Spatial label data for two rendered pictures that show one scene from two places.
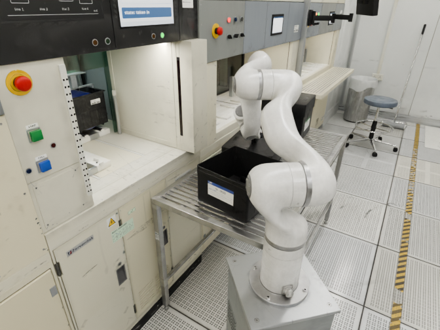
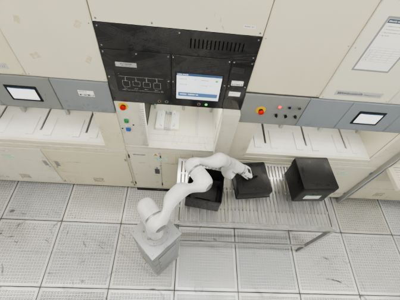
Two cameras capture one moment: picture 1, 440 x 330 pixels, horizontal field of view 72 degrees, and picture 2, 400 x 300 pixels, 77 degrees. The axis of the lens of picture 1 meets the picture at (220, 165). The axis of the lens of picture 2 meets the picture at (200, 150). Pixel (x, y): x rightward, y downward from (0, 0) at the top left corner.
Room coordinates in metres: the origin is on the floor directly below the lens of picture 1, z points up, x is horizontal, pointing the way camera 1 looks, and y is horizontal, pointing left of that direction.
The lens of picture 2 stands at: (0.55, -0.75, 2.68)
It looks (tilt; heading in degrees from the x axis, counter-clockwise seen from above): 55 degrees down; 52
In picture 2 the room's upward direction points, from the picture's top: 9 degrees clockwise
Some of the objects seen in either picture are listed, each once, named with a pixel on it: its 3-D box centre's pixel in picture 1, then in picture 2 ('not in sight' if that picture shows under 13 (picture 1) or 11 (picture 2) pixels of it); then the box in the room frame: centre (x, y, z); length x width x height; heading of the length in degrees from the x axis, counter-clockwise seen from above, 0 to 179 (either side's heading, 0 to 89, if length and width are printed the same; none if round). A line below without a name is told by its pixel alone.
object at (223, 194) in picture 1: (239, 180); (204, 188); (1.17, -0.09, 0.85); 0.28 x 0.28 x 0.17; 51
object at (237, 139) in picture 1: (254, 147); (250, 178); (1.58, -0.19, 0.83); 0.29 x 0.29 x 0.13; 66
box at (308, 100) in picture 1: (287, 114); (309, 180); (1.98, -0.45, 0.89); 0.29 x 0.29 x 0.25; 63
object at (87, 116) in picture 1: (76, 103); not in sight; (1.61, 0.78, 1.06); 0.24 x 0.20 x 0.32; 149
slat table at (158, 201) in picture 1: (264, 213); (243, 208); (1.55, -0.28, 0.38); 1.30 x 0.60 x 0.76; 149
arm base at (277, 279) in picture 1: (281, 260); (155, 228); (0.69, -0.19, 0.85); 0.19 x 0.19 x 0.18
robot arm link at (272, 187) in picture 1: (278, 203); (150, 214); (0.69, -0.16, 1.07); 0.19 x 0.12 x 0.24; 96
